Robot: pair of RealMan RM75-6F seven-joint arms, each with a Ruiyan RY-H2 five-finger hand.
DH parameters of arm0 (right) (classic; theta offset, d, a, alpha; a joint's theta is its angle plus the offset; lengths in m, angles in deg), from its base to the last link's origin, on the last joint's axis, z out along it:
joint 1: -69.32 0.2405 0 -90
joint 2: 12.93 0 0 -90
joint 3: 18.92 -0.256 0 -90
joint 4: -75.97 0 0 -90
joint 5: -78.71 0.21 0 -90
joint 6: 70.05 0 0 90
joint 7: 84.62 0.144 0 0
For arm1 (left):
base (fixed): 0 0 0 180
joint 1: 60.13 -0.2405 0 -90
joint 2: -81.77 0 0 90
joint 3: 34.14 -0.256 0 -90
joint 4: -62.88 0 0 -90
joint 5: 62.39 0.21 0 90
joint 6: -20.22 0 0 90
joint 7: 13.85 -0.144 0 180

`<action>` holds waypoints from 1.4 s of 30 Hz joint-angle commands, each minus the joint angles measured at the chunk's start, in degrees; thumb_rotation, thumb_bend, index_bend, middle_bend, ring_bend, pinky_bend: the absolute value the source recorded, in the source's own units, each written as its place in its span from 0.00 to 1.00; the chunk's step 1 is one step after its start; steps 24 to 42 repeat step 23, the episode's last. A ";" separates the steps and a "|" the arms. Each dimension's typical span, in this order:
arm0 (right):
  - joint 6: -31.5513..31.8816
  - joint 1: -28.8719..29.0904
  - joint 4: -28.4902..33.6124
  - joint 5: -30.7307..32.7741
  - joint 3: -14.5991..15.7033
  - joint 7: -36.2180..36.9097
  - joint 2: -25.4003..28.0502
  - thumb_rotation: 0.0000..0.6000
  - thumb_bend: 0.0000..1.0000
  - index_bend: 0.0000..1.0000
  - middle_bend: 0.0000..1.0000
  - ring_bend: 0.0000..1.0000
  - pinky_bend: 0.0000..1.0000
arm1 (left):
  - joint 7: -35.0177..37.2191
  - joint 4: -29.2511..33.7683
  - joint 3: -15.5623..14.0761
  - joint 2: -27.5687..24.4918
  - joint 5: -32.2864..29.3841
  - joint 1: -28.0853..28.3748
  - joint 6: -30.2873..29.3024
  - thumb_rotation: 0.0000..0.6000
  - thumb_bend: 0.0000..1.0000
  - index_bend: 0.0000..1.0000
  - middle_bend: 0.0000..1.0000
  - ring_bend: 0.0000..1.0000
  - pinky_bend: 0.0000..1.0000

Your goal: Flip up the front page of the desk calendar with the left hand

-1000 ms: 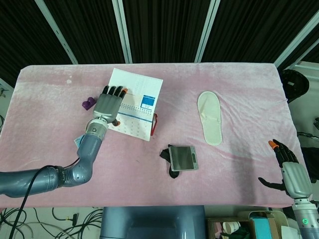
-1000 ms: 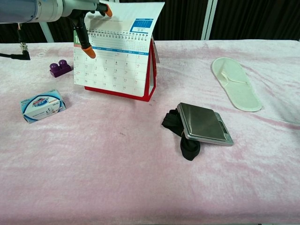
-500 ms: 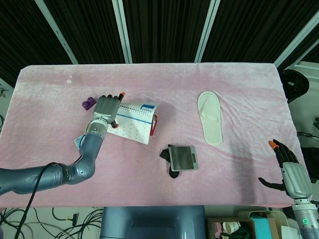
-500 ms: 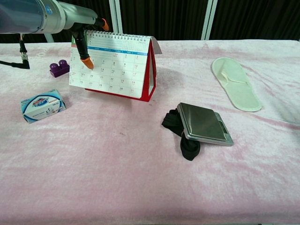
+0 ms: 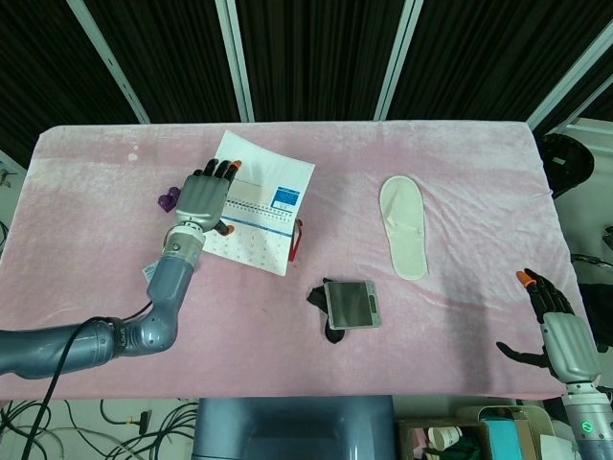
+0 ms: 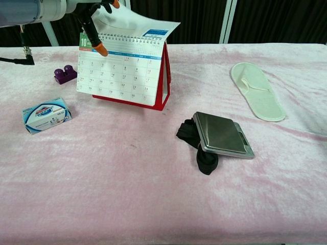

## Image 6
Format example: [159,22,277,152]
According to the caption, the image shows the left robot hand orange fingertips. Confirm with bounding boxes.
[73,0,121,57]

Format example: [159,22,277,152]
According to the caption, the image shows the red desk calendar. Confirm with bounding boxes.
[76,4,181,112]

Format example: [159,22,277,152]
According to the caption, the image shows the purple plastic block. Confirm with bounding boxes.
[53,64,78,85]

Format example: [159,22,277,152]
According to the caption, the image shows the blue white soap box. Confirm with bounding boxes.
[21,96,73,135]

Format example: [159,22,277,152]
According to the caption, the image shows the pink plush table cloth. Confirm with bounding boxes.
[0,43,327,245]

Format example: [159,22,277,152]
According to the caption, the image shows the silver digital scale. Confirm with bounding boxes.
[193,111,255,160]

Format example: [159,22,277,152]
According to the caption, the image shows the black sock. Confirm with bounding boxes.
[175,118,220,176]

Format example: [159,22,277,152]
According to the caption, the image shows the white disposable slipper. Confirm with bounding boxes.
[230,62,287,123]

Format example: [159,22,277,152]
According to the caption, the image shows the white frame post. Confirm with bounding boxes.
[42,21,58,47]
[219,0,238,44]

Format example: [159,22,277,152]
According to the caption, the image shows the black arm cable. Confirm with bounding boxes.
[0,24,35,66]

